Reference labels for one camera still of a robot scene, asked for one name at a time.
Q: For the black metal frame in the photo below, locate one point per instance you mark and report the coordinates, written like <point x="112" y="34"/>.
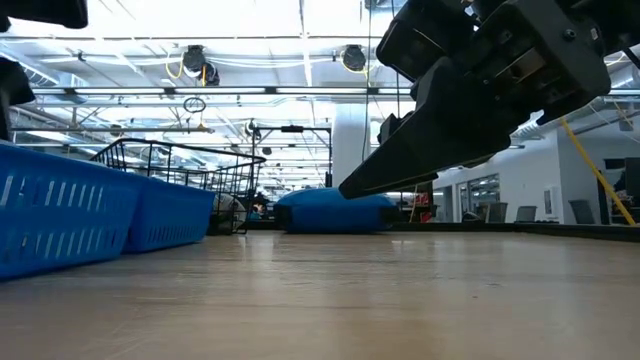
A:
<point x="292" y="129"/>

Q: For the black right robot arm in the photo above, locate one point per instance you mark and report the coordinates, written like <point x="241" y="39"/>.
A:
<point x="620" y="20"/>

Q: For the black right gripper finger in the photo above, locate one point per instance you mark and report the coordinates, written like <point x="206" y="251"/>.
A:
<point x="445" y="135"/>
<point x="391" y="127"/>

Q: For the blue first aid pouch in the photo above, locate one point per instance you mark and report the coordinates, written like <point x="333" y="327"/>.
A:
<point x="335" y="210"/>

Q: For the blue slotted plastic basket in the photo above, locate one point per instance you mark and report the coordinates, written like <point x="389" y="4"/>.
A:
<point x="170" y="215"/>
<point x="60" y="215"/>

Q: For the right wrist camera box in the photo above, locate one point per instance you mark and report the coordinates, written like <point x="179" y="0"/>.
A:
<point x="425" y="40"/>

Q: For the white column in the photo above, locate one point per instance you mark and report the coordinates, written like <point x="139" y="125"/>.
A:
<point x="350" y="145"/>

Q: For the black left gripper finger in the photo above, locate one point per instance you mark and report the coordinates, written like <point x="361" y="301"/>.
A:
<point x="12" y="85"/>

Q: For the grey office chair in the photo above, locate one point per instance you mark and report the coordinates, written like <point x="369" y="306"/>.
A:
<point x="582" y="212"/>
<point x="526" y="215"/>
<point x="498" y="212"/>

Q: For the black table edge rail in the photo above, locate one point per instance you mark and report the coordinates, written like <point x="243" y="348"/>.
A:
<point x="500" y="229"/>

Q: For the long ceiling light strip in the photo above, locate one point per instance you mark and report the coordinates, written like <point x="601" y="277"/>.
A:
<point x="225" y="90"/>

